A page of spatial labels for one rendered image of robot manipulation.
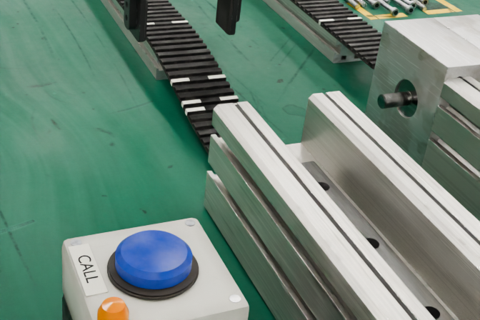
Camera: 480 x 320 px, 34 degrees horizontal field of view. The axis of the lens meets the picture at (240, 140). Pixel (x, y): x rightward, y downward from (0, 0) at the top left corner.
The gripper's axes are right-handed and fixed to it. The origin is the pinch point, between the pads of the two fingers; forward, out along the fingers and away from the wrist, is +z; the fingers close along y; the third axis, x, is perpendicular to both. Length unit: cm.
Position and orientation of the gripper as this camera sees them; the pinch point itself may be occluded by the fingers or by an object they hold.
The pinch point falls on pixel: (183, 20)
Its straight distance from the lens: 71.4
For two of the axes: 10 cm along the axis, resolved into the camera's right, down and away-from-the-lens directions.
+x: 4.0, 5.1, -7.6
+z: -1.0, 8.5, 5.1
